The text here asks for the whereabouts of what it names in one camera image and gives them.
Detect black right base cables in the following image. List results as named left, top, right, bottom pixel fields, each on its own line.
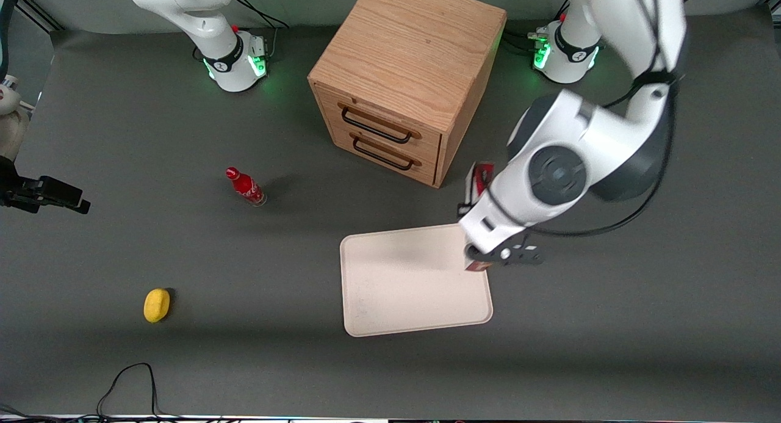
left=233, top=0, right=291, bottom=59

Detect yellow lemon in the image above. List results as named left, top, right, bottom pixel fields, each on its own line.
left=143, top=287, right=171, bottom=324

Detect black looped floor cable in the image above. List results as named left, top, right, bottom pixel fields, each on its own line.
left=96, top=362, right=179, bottom=421

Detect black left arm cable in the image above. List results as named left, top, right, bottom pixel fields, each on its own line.
left=530, top=0, right=682, bottom=239

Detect dark grey table mat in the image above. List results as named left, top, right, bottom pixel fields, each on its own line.
left=0, top=11, right=781, bottom=419

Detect beige rectangular tray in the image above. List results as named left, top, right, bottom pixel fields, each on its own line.
left=339, top=222, right=494, bottom=338

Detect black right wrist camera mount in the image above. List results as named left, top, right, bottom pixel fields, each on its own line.
left=0, top=157, right=92, bottom=215

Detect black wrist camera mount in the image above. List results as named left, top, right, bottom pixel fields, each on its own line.
left=0, top=157, right=92, bottom=215
left=465, top=242, right=545, bottom=270

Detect black frame bar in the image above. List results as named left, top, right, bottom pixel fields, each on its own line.
left=13, top=0, right=65, bottom=32

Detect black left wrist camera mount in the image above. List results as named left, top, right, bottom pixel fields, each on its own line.
left=465, top=242, right=545, bottom=270

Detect red cola bottle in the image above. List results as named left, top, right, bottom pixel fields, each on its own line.
left=225, top=166, right=268, bottom=208

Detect black base cables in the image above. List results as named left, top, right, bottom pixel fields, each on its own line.
left=233, top=0, right=291, bottom=59
left=502, top=1, right=569, bottom=56

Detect red cookie box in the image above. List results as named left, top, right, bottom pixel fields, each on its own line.
left=464, top=161, right=495, bottom=273

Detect wooden drawer cabinet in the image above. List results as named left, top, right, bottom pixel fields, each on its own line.
left=308, top=0, right=508, bottom=189

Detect black left base cables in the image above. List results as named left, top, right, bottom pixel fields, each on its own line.
left=502, top=1, right=569, bottom=56

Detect black hanging strap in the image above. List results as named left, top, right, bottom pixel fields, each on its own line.
left=0, top=0, right=21, bottom=77

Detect wooden drawer black handle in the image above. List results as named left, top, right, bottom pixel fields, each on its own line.
left=317, top=85, right=442, bottom=156
left=329, top=123, right=439, bottom=186

